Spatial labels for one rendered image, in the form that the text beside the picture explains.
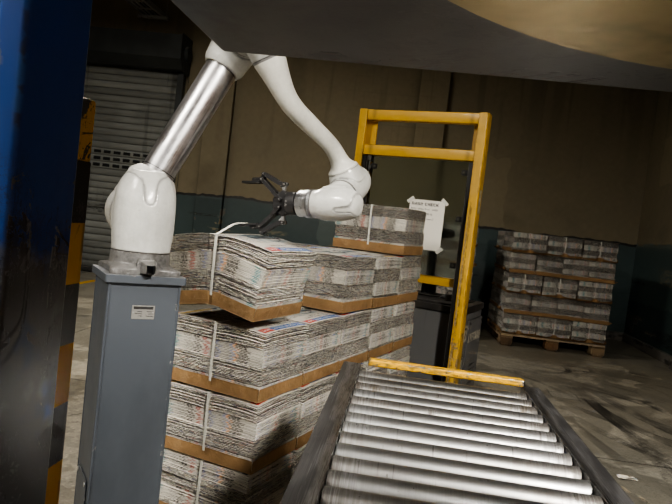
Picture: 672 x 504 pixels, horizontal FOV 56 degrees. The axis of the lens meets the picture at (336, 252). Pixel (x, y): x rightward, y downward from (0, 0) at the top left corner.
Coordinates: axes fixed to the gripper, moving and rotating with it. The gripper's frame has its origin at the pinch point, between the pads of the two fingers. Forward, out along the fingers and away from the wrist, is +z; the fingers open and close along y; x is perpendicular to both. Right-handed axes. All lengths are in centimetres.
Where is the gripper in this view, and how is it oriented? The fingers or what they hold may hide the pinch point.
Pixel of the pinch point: (245, 202)
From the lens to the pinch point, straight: 214.7
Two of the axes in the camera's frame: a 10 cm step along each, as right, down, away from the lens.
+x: 4.4, 0.2, 9.0
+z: -9.0, -0.5, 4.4
